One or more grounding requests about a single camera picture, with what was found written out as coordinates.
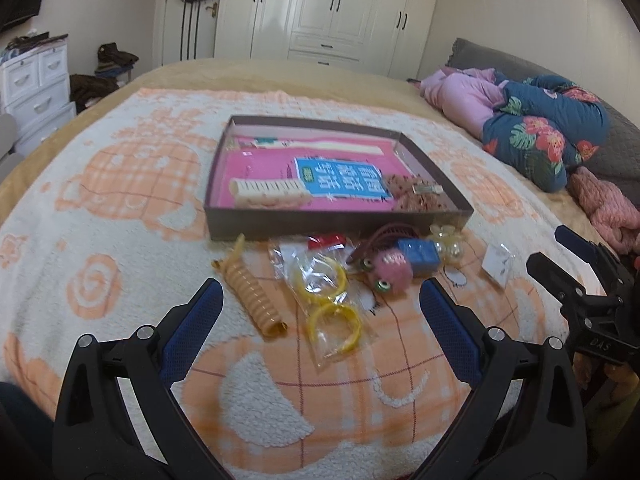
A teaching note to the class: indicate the person's dark clothing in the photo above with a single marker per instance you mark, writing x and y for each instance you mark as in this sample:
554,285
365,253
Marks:
20,435

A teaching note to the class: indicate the red ornament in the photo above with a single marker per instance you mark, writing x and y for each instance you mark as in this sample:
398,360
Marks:
325,241

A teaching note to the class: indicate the orange and white fleece blanket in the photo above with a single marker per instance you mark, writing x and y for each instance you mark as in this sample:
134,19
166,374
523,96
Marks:
125,170

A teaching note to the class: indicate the white earring card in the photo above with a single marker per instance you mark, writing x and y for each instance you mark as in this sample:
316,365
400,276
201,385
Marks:
497,260

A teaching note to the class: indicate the pink book with blue label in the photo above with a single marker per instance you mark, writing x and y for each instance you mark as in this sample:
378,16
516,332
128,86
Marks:
265,170

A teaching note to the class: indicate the white door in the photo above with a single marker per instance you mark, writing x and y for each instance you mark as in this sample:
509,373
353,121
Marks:
172,30

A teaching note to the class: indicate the cream long hair stick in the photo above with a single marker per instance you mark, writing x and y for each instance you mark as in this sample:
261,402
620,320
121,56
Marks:
340,147

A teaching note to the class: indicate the tan bed sheet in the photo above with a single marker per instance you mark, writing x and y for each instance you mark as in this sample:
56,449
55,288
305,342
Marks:
300,72

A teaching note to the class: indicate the grey chair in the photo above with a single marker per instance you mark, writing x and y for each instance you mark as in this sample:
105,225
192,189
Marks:
7,145

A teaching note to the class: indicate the blue cube hair ornament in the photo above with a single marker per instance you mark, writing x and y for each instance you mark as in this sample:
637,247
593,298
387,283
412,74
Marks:
420,255

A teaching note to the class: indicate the brown clothes heap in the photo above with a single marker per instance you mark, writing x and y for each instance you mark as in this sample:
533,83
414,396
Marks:
92,87

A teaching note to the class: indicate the clear flower hair clip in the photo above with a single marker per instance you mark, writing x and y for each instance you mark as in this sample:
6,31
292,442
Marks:
447,245

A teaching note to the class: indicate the brown dotted scrunchie hair clip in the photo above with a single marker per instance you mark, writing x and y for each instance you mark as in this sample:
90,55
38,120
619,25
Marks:
417,195

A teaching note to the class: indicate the white plastic drawer cabinet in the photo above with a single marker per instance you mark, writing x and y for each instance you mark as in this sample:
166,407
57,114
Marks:
35,90

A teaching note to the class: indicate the brown shallow cardboard box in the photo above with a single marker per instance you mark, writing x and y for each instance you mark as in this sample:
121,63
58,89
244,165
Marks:
220,220

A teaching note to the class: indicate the pink cube ornament with eyes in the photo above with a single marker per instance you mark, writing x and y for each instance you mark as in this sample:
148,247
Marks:
392,272

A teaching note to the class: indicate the clutter on drawer cabinet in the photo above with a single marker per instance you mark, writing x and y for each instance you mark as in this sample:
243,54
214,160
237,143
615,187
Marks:
30,42

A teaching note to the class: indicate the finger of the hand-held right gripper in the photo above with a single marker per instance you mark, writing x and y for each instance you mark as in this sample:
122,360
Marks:
555,275
580,246

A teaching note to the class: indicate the cream toothed hair clip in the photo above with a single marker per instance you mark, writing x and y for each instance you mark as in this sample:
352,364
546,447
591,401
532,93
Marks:
270,191

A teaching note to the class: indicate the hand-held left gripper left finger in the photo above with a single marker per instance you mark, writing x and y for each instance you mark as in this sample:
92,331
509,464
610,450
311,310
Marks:
196,324

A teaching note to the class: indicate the white wardrobe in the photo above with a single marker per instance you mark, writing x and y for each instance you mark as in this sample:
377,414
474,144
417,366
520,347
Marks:
325,5

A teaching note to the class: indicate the dark folded clothes pile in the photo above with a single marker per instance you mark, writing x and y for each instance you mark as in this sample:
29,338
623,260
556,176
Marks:
117,57

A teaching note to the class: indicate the bag of yellow rings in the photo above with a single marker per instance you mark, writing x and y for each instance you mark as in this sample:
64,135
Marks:
327,305

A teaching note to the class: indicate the grey headboard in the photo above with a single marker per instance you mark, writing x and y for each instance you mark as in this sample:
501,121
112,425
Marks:
480,55

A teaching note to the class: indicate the person's right hand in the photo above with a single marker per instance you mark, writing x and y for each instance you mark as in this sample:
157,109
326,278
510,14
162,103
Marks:
612,382

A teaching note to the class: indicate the blue floral quilt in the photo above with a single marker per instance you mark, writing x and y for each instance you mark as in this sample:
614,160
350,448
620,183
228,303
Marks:
540,130

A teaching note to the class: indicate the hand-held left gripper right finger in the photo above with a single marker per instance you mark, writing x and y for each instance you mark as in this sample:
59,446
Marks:
450,330

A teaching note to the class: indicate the pink knitted cloth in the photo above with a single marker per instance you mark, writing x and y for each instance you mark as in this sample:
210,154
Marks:
605,205

